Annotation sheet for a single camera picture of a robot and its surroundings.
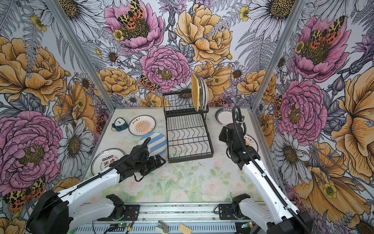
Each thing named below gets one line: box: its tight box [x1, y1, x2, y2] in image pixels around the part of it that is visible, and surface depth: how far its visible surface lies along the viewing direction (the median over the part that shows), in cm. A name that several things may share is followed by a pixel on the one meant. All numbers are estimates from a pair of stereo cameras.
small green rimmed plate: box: [214, 107, 239, 127], surface depth 121 cm
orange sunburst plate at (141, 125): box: [128, 114, 157, 137], surface depth 113 cm
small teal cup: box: [111, 117, 129, 132], surface depth 108 cm
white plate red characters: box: [91, 147, 126, 176], surface depth 95 cm
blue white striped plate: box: [137, 132, 168, 157], surface depth 104 cm
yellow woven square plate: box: [191, 71, 200, 112], surface depth 83 cm
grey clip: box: [154, 220, 169, 234], surface depth 70 cm
